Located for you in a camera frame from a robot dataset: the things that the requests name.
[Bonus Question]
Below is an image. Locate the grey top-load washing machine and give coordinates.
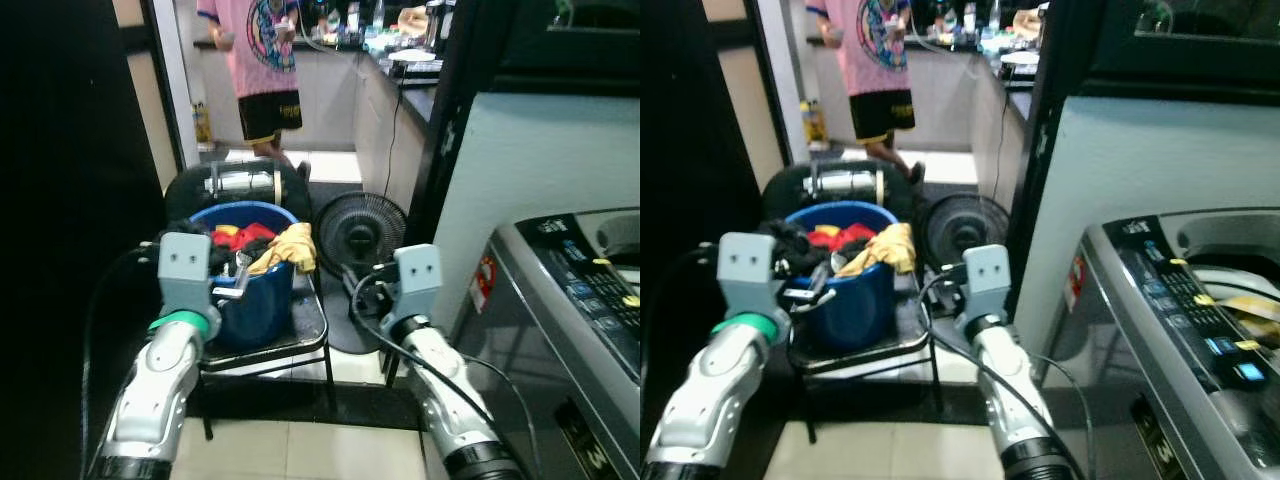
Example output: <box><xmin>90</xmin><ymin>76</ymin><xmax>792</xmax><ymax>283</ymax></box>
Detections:
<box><xmin>1060</xmin><ymin>208</ymin><xmax>1280</xmax><ymax>480</ymax></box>
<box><xmin>462</xmin><ymin>208</ymin><xmax>641</xmax><ymax>480</ymax></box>

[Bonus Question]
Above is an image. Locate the blue plastic laundry bucket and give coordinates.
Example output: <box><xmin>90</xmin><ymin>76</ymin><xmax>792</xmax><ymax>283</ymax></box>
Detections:
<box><xmin>188</xmin><ymin>200</ymin><xmax>299</xmax><ymax>351</ymax></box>
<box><xmin>783</xmin><ymin>200</ymin><xmax>899</xmax><ymax>351</ymax></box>

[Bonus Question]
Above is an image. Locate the black floor fan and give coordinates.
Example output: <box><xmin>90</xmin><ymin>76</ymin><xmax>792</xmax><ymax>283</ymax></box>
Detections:
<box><xmin>313</xmin><ymin>190</ymin><xmax>409</xmax><ymax>356</ymax></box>
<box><xmin>918</xmin><ymin>192</ymin><xmax>1011</xmax><ymax>301</ymax></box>

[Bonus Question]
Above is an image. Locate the red cloth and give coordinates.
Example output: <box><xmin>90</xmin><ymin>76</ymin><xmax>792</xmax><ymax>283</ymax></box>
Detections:
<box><xmin>808</xmin><ymin>224</ymin><xmax>879</xmax><ymax>253</ymax></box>
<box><xmin>210</xmin><ymin>222</ymin><xmax>276</xmax><ymax>251</ymax></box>

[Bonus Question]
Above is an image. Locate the yellow cloth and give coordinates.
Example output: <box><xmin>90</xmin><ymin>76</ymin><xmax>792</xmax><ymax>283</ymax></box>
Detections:
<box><xmin>835</xmin><ymin>222</ymin><xmax>916</xmax><ymax>277</ymax></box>
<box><xmin>247</xmin><ymin>222</ymin><xmax>318</xmax><ymax>277</ymax></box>

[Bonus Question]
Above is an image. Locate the black metal chair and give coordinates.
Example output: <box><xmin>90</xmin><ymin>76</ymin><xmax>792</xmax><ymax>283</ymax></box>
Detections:
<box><xmin>760</xmin><ymin>158</ymin><xmax>946</xmax><ymax>441</ymax></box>
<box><xmin>163</xmin><ymin>158</ymin><xmax>339</xmax><ymax>441</ymax></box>

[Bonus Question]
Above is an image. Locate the silver metal cylinder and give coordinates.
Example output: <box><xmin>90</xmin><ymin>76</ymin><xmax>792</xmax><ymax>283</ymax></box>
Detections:
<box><xmin>805</xmin><ymin>165</ymin><xmax>886</xmax><ymax>201</ymax></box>
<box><xmin>203</xmin><ymin>165</ymin><xmax>286</xmax><ymax>201</ymax></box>

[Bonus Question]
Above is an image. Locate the grey kitchen counter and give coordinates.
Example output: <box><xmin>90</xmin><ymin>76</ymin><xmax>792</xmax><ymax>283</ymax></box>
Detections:
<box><xmin>195</xmin><ymin>30</ymin><xmax>446</xmax><ymax>216</ymax></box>
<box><xmin>805</xmin><ymin>30</ymin><xmax>1046</xmax><ymax>216</ymax></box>

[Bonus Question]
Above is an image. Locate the person in pink shirt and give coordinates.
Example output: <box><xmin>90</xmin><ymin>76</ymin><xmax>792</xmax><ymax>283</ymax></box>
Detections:
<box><xmin>805</xmin><ymin>0</ymin><xmax>926</xmax><ymax>186</ymax></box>
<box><xmin>196</xmin><ymin>0</ymin><xmax>311</xmax><ymax>181</ymax></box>

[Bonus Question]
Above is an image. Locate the mustard yellow garment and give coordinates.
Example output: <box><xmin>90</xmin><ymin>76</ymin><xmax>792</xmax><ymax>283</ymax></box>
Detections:
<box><xmin>1215</xmin><ymin>290</ymin><xmax>1280</xmax><ymax>346</ymax></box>

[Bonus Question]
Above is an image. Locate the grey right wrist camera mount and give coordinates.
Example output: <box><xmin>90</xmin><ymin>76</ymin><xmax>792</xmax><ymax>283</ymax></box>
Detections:
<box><xmin>393</xmin><ymin>244</ymin><xmax>443</xmax><ymax>323</ymax></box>
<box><xmin>962</xmin><ymin>244</ymin><xmax>1011</xmax><ymax>321</ymax></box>

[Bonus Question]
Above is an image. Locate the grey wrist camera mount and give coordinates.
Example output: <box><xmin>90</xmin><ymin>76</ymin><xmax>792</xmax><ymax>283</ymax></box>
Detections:
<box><xmin>962</xmin><ymin>244</ymin><xmax>1011</xmax><ymax>321</ymax></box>
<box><xmin>717</xmin><ymin>232</ymin><xmax>786</xmax><ymax>323</ymax></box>
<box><xmin>393</xmin><ymin>244</ymin><xmax>443</xmax><ymax>323</ymax></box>
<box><xmin>158</xmin><ymin>232</ymin><xmax>223</xmax><ymax>323</ymax></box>

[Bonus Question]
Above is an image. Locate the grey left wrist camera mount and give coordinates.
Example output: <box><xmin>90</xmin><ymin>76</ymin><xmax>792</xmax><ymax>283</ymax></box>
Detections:
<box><xmin>158</xmin><ymin>232</ymin><xmax>223</xmax><ymax>323</ymax></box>
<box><xmin>717</xmin><ymin>232</ymin><xmax>786</xmax><ymax>323</ymax></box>

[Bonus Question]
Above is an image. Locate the thin black power cord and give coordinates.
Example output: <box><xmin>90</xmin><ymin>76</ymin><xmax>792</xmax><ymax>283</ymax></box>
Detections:
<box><xmin>990</xmin><ymin>85</ymin><xmax>1009</xmax><ymax>201</ymax></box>
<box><xmin>383</xmin><ymin>80</ymin><xmax>403</xmax><ymax>201</ymax></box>

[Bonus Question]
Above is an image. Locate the black window frame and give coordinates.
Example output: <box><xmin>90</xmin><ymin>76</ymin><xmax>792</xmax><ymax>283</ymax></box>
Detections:
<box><xmin>1085</xmin><ymin>0</ymin><xmax>1280</xmax><ymax>101</ymax></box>
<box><xmin>497</xmin><ymin>0</ymin><xmax>641</xmax><ymax>98</ymax></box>

